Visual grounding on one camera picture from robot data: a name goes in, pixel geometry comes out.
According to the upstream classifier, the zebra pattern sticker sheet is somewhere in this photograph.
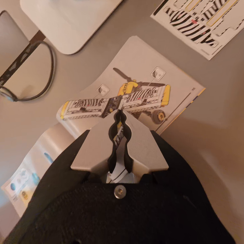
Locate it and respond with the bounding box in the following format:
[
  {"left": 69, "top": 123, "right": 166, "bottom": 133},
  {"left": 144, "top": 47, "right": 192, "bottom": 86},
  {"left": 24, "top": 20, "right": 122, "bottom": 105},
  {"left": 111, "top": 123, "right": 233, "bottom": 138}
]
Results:
[{"left": 150, "top": 0, "right": 244, "bottom": 61}]

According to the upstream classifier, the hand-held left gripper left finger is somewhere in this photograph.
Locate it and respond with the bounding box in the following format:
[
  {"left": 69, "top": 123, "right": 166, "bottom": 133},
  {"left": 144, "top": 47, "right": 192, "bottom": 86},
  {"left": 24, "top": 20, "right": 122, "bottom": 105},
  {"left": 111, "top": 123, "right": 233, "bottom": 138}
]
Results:
[{"left": 71, "top": 110, "right": 121, "bottom": 178}]

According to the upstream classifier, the lego instruction booklet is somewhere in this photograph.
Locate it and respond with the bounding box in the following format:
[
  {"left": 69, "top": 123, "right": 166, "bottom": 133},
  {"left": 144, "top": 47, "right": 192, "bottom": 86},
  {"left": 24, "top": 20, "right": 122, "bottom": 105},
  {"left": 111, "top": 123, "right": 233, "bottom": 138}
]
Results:
[{"left": 0, "top": 35, "right": 206, "bottom": 218}]

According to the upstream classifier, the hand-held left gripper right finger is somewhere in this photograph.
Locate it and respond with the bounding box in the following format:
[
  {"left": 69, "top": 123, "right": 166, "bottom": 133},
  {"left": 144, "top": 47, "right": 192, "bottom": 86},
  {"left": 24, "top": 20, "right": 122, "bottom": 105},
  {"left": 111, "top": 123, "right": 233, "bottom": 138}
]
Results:
[{"left": 121, "top": 110, "right": 169, "bottom": 180}]

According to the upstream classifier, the black cable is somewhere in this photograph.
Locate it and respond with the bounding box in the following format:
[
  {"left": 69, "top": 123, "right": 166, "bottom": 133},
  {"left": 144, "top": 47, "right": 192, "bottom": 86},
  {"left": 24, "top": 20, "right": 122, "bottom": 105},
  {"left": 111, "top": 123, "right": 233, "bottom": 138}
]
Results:
[{"left": 0, "top": 41, "right": 56, "bottom": 102}]

